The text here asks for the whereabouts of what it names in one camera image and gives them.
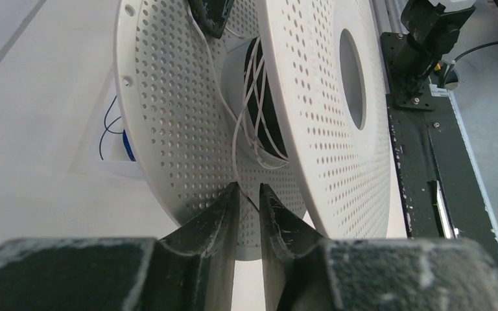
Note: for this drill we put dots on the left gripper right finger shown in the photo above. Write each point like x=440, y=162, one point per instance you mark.
x=305, y=270

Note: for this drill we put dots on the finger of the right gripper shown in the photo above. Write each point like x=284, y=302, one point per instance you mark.
x=211, y=15

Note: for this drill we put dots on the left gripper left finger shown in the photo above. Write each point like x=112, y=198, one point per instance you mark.
x=192, y=268

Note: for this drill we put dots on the white cable spool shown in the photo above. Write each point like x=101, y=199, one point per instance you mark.
x=323, y=66

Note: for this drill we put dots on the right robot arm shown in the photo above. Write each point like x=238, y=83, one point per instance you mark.
x=433, y=29

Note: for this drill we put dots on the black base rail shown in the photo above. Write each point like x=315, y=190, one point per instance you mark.
x=432, y=162

